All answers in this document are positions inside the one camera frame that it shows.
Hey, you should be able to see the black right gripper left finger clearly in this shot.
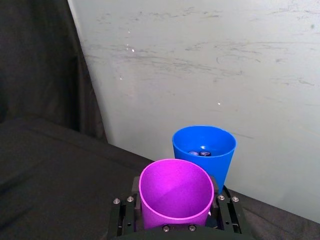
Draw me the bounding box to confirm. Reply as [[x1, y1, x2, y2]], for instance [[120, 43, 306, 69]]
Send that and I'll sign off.
[[107, 175, 145, 237]]

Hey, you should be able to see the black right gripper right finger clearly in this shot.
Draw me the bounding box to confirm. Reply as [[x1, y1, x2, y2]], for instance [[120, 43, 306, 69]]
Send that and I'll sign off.
[[206, 175, 247, 235]]

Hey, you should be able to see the purple plastic cup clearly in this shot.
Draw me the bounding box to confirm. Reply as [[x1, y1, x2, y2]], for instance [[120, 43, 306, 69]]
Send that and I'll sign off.
[[138, 158, 215, 231]]

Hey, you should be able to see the blue plastic cup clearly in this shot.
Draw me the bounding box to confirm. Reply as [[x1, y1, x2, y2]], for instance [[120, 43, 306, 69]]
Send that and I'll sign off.
[[171, 125, 237, 195]]

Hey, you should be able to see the black table cloth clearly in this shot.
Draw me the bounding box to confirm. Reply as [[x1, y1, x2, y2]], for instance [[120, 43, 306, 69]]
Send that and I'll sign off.
[[0, 117, 320, 240]]

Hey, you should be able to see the black hanging cloth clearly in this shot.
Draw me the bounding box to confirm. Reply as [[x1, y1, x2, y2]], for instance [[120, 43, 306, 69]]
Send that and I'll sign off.
[[0, 0, 109, 145]]

